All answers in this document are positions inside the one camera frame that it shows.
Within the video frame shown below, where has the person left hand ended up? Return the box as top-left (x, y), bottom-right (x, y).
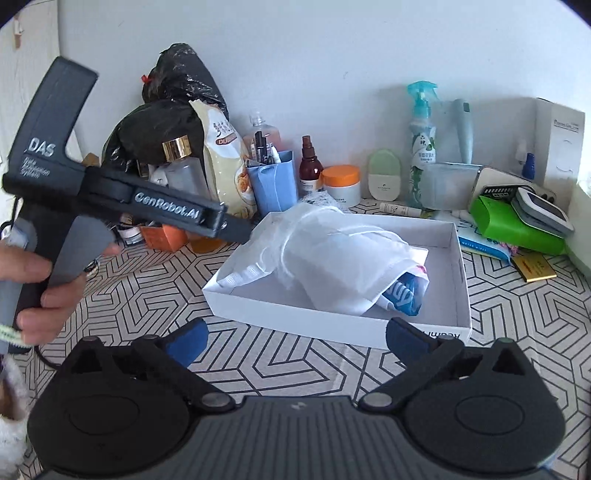
top-left (0, 239), bottom-right (123, 347)

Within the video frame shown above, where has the yellow snack pouch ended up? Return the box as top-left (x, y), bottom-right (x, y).
top-left (189, 100), bottom-right (257, 219)

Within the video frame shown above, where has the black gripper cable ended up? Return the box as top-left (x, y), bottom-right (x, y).
top-left (32, 345), bottom-right (63, 370)

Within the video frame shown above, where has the white fleece left sleeve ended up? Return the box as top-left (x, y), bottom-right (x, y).
top-left (1, 356), bottom-right (30, 479)

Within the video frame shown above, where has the orange lid cream jar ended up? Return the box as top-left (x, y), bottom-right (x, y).
top-left (322, 165), bottom-right (361, 208)

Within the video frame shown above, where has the black plastic bag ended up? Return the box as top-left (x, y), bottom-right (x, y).
top-left (101, 43), bottom-right (228, 176)

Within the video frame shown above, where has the frosted bottle gold cap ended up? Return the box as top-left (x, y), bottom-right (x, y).
top-left (162, 135), bottom-right (211, 199)

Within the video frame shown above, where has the orange cardboard box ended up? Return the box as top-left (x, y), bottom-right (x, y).
top-left (140, 225), bottom-right (188, 253)

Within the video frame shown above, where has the green plastic case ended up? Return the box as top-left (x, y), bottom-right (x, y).
top-left (469, 196), bottom-right (565, 255)

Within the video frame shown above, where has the white nonwoven shopping bag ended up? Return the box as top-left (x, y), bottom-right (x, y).
top-left (217, 203), bottom-right (430, 317)

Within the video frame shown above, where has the brown spray bottle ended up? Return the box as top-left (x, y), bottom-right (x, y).
top-left (298, 135), bottom-right (324, 197)

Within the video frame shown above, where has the white carton box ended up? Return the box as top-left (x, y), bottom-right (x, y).
top-left (519, 97), bottom-right (586, 210)

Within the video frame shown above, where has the green white small container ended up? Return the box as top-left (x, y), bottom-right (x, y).
top-left (368, 149), bottom-right (402, 202)

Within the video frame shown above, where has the yellow small booklet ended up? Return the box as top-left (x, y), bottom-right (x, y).
top-left (512, 252), bottom-right (557, 283)

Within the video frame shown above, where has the teal spray bottle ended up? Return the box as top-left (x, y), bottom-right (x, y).
top-left (407, 80), bottom-right (438, 208)

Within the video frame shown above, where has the blue pen holder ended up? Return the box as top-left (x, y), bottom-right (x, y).
top-left (247, 150), bottom-right (298, 217)

